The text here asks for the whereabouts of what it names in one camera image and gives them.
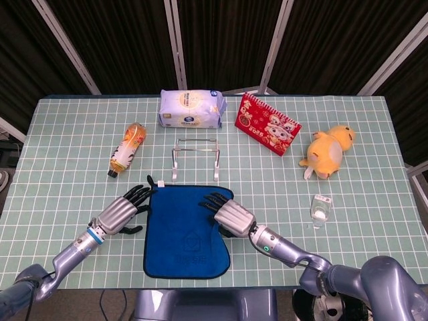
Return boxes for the green grid cutting mat table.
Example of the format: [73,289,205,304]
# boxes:
[0,95,428,290]

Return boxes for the red 2026 desk calendar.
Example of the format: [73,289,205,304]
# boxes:
[234,92,302,156]

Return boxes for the grey-blue robot torso base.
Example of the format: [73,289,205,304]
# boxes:
[133,289,278,321]

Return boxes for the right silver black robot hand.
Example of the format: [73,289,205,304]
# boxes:
[199,191,257,239]

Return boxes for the yellow plush toy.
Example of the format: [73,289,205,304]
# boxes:
[298,124,356,181]

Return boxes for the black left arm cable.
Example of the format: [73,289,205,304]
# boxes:
[26,272,58,321]

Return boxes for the blue kitchen towel black trim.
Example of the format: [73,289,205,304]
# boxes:
[142,174,235,279]

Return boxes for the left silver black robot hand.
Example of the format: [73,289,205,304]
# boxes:
[87,185,152,239]

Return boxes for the metal wire rack white feet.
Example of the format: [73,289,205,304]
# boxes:
[171,137,221,182]

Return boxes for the orange tea plastic bottle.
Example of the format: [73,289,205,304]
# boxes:
[106,122,148,179]

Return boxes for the small clear white container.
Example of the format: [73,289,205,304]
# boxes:
[310,195,333,229]

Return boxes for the dark folding screen white frame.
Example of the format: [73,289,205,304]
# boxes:
[0,0,428,188]

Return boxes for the black round bin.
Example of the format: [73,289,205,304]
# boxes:
[292,289,368,321]

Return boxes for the lavender tissue pack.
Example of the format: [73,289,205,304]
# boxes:
[157,88,228,130]

